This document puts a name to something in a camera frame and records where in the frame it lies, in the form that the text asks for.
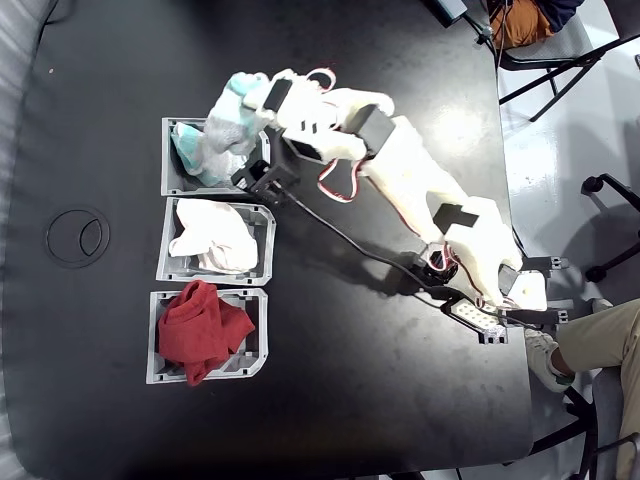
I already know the white teal sock grey cuff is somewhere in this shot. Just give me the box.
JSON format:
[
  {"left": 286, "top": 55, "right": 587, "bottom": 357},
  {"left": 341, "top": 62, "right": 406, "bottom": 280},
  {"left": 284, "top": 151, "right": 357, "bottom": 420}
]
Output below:
[{"left": 203, "top": 71, "right": 271, "bottom": 157}]

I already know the grey plastic container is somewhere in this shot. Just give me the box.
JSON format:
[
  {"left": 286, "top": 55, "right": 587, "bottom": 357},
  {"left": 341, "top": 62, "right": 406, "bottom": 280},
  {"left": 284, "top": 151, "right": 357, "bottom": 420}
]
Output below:
[
  {"left": 155, "top": 196, "right": 278, "bottom": 287},
  {"left": 145, "top": 287, "right": 270, "bottom": 386},
  {"left": 160, "top": 117, "right": 273, "bottom": 202}
]

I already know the pale pink sock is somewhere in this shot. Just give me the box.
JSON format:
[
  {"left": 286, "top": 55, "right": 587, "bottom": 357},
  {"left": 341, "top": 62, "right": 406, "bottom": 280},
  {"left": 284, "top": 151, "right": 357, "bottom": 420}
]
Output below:
[{"left": 168, "top": 198, "right": 260, "bottom": 275}]

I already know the red sock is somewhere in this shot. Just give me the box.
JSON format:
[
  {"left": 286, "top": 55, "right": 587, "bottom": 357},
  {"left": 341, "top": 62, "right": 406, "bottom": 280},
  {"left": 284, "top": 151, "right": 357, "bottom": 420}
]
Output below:
[{"left": 157, "top": 279, "right": 257, "bottom": 388}]

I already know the grey power adapter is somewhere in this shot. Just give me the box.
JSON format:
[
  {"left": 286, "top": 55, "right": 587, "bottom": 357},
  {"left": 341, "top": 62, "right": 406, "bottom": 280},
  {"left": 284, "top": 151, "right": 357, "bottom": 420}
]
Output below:
[{"left": 430, "top": 0, "right": 469, "bottom": 27}]

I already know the orange cloth bundle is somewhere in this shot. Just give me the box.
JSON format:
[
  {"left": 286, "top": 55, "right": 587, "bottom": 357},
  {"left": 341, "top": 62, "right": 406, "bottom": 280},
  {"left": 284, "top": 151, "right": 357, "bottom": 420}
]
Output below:
[{"left": 489, "top": 0, "right": 556, "bottom": 50}]

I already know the black folding chair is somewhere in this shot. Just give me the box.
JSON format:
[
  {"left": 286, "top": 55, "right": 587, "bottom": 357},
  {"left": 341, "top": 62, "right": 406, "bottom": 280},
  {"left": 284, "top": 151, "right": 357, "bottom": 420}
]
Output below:
[{"left": 497, "top": 0, "right": 640, "bottom": 124}]

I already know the black office chair base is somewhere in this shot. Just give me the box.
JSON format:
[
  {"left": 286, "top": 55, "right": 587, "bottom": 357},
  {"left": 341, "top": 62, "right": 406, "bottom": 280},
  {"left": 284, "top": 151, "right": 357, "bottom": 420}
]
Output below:
[{"left": 579, "top": 172, "right": 640, "bottom": 284}]

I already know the person's shoe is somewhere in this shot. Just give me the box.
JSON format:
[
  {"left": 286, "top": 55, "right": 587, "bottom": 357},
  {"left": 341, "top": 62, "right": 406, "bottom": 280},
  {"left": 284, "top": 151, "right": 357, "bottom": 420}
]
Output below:
[{"left": 524, "top": 327, "right": 576, "bottom": 394}]

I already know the person's leg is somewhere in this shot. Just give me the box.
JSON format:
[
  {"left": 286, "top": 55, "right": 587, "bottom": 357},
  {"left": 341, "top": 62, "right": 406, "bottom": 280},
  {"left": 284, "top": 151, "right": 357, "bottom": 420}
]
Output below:
[{"left": 552, "top": 298, "right": 640, "bottom": 480}]

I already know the black chair with grey seat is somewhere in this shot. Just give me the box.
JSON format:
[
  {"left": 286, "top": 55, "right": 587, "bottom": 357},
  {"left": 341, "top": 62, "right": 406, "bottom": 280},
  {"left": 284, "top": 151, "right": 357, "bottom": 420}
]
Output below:
[{"left": 529, "top": 367, "right": 640, "bottom": 480}]

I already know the red white servo cable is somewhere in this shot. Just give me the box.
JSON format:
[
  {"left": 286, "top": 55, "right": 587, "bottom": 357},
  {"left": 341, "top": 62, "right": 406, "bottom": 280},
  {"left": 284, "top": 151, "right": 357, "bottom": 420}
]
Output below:
[{"left": 303, "top": 66, "right": 340, "bottom": 96}]

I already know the black camera box with bracket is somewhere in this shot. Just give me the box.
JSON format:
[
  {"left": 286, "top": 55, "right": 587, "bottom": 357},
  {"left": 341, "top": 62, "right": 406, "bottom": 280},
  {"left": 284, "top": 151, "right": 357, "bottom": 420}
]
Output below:
[{"left": 230, "top": 158, "right": 301, "bottom": 206}]

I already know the black camera cable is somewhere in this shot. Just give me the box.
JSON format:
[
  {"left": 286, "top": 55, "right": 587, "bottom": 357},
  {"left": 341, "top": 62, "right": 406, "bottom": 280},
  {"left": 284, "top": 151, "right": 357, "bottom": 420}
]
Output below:
[{"left": 284, "top": 192, "right": 526, "bottom": 326}]

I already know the round black cable grommet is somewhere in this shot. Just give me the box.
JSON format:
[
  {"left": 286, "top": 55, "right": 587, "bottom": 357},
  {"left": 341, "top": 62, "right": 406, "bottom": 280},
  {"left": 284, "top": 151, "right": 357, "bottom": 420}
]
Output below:
[{"left": 46, "top": 208, "right": 111, "bottom": 270}]

